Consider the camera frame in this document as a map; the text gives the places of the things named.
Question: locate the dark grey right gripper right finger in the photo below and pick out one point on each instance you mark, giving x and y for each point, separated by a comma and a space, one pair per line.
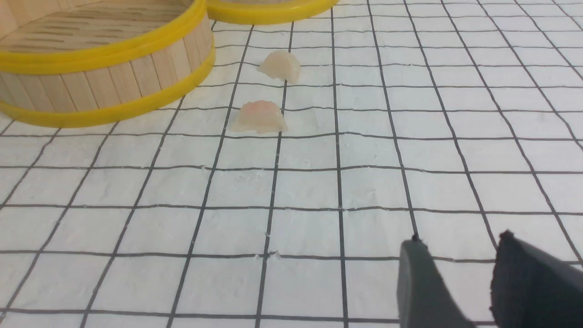
532, 289

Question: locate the white black-grid tablecloth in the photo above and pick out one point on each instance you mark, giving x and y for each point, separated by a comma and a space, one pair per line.
453, 119

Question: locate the white translucent dumpling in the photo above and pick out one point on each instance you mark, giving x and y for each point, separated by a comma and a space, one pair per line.
282, 65

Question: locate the pink translucent dumpling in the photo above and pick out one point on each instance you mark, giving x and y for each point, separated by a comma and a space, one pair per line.
261, 117

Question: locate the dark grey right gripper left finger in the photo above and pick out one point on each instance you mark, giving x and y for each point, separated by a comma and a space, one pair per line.
423, 299

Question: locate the bamboo steamer tray yellow rims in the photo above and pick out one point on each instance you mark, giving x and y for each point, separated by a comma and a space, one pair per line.
80, 63

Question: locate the woven steamer lid yellow rim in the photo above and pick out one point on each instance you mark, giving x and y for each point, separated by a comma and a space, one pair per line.
266, 12

